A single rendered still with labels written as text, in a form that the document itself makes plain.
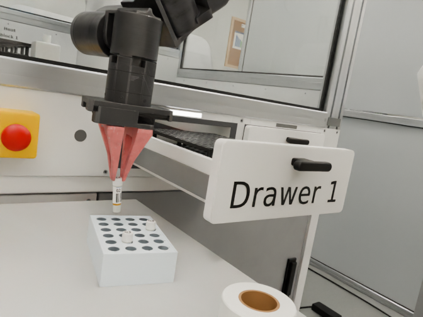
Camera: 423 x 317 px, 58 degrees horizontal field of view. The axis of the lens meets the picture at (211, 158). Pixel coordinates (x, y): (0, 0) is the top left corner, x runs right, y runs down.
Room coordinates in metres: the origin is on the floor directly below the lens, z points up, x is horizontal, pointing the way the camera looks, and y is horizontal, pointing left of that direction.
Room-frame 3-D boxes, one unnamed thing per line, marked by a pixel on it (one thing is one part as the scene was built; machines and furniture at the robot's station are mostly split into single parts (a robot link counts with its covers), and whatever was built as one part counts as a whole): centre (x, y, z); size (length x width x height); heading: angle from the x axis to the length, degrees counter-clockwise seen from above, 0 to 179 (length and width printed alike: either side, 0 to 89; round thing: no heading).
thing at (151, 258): (0.45, 0.09, 0.78); 0.12 x 0.08 x 0.04; 25
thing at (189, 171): (0.73, 0.01, 0.86); 0.40 x 0.26 x 0.06; 38
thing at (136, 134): (0.47, 0.12, 0.90); 0.07 x 0.07 x 0.09; 27
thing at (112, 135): (0.48, 0.11, 0.90); 0.07 x 0.07 x 0.09; 27
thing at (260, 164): (0.57, -0.12, 0.87); 0.29 x 0.02 x 0.11; 128
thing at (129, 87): (0.48, 0.11, 0.97); 0.10 x 0.07 x 0.07; 117
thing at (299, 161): (0.54, -0.14, 0.91); 0.07 x 0.04 x 0.01; 128
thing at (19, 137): (0.56, 0.29, 0.88); 0.04 x 0.03 x 0.04; 128
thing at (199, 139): (0.72, 0.00, 0.87); 0.22 x 0.18 x 0.06; 38
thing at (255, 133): (0.99, -0.19, 0.87); 0.29 x 0.02 x 0.11; 128
